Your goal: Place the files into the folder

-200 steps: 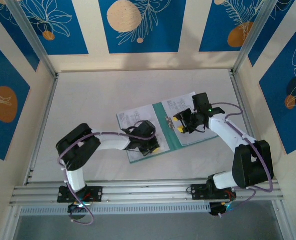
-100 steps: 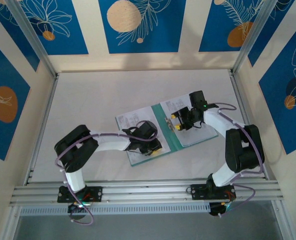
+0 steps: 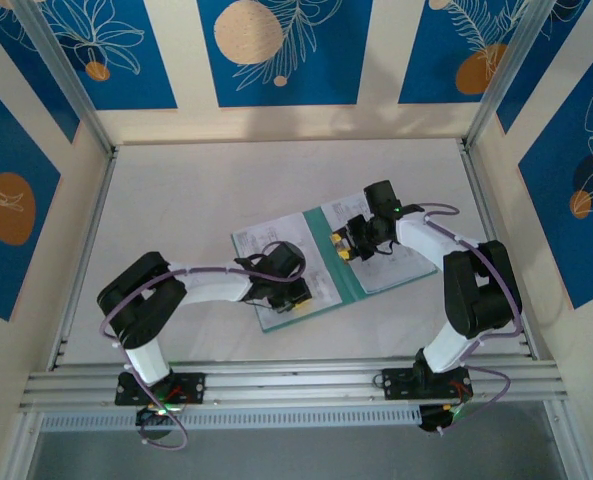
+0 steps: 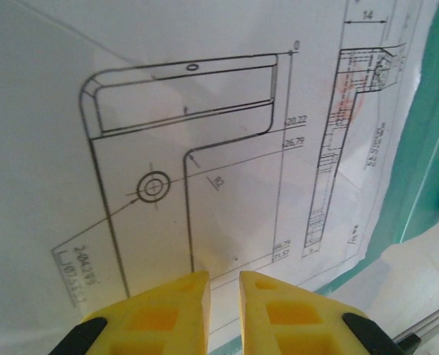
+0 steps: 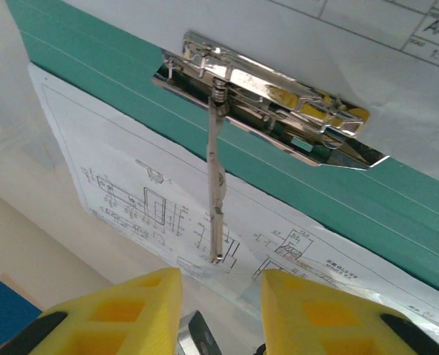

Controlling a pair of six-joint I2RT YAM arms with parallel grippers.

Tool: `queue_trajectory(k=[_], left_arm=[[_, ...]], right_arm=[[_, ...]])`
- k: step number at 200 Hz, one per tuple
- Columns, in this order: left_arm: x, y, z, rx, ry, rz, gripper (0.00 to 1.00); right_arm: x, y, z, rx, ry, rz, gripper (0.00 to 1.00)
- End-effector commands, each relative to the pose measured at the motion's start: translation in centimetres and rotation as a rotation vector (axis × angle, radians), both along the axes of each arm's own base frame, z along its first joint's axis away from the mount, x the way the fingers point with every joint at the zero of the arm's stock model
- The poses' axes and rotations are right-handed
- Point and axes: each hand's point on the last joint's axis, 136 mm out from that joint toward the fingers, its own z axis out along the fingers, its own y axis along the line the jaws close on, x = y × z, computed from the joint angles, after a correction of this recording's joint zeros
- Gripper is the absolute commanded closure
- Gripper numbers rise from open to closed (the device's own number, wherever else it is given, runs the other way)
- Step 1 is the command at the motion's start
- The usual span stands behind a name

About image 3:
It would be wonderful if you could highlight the aluminium mounting rail beam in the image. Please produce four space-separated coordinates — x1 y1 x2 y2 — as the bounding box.
18 355 562 416

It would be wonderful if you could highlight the aluminium corner post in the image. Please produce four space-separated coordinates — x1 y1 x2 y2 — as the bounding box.
465 0 560 151
13 0 117 156

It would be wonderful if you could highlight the green paper folder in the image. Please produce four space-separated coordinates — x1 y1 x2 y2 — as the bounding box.
230 198 440 335

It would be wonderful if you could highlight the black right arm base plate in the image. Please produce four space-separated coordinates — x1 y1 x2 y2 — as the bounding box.
381 367 473 404

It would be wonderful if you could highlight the aluminium side rail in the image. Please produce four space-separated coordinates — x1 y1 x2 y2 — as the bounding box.
48 147 120 371
458 139 542 361

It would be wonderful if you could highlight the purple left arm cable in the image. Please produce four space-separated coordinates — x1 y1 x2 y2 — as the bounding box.
98 241 307 451

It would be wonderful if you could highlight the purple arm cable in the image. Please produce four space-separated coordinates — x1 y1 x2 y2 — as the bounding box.
98 241 307 451
419 202 523 436

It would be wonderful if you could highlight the white printed paper sheet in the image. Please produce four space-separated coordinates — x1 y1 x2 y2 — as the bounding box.
320 198 438 295

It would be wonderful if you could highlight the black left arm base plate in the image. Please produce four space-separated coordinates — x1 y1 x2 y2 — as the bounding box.
114 372 207 406

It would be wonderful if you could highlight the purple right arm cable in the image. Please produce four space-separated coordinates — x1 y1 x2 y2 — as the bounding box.
419 202 523 436

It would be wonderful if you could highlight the grey slotted cable duct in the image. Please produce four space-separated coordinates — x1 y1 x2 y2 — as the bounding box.
40 405 422 432

